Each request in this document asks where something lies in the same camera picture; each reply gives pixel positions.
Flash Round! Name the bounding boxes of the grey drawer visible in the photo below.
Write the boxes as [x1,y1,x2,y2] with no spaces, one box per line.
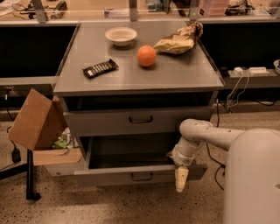
[64,107,211,137]
[73,136,208,187]

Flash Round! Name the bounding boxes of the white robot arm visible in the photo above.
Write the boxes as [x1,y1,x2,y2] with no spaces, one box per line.
[168,119,280,224]

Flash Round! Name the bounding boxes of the grey metal drawer cabinet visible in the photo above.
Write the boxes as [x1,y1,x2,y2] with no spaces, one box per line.
[54,21,223,158]

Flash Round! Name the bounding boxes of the grey top drawer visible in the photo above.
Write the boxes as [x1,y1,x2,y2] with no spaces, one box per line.
[64,107,211,137]

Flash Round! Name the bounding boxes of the orange fruit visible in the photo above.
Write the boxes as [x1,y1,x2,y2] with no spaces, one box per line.
[137,45,157,67]

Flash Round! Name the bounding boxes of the white power strip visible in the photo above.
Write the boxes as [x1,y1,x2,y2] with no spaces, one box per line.
[233,67,270,76]

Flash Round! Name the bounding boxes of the green snack packet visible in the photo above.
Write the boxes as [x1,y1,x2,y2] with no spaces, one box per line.
[52,136,67,150]

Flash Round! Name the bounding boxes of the yellow crumpled chip bag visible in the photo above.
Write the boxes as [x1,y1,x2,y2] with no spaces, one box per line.
[153,22,203,55]

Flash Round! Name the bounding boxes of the black snack bar wrapper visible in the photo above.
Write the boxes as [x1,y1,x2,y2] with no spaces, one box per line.
[82,59,119,79]

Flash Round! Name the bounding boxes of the white paper bowl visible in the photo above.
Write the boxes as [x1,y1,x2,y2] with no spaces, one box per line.
[105,27,137,46]

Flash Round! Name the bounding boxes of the brown cardboard box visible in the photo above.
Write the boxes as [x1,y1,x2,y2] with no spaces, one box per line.
[8,88,81,165]

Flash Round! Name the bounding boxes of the black table leg left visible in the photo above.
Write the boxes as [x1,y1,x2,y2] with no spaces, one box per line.
[0,150,41,201]

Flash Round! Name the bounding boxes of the pink plastic bin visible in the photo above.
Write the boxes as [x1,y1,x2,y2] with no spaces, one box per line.
[199,0,228,18]

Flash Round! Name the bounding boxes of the black plug adapter left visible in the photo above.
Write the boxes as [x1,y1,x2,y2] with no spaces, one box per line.
[11,148,21,164]

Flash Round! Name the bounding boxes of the black adapter cable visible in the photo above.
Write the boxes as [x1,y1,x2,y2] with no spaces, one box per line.
[206,99,227,192]

